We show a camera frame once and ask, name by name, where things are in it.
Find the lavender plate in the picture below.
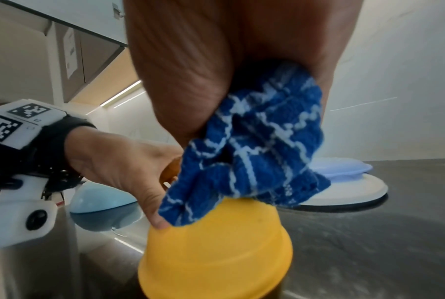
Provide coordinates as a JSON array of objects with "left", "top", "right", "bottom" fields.
[{"left": 310, "top": 156, "right": 375, "bottom": 183}]

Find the led light strip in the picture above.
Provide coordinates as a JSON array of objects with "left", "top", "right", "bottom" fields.
[{"left": 100, "top": 80, "right": 145, "bottom": 109}]

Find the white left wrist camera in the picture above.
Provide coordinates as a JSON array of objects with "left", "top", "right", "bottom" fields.
[{"left": 0, "top": 173, "right": 61, "bottom": 252}]

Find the yellow bowl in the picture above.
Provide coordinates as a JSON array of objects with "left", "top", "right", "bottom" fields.
[{"left": 137, "top": 156, "right": 294, "bottom": 299}]

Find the person's right hand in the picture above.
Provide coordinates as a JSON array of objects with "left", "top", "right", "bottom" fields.
[{"left": 124, "top": 0, "right": 366, "bottom": 147}]

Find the left wrist marker band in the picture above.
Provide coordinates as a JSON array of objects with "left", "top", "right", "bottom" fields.
[{"left": 0, "top": 98, "right": 98, "bottom": 194}]

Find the person's left hand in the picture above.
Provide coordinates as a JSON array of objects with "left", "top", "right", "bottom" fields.
[{"left": 63, "top": 127, "right": 185, "bottom": 230}]

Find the blue striped cloth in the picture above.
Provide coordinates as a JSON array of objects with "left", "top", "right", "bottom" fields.
[{"left": 158, "top": 61, "right": 332, "bottom": 228}]

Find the light blue bowl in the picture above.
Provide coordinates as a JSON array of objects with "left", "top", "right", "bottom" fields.
[{"left": 68, "top": 181, "right": 144, "bottom": 233}]

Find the speckled white plate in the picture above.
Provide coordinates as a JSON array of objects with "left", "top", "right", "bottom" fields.
[{"left": 292, "top": 173, "right": 390, "bottom": 207}]

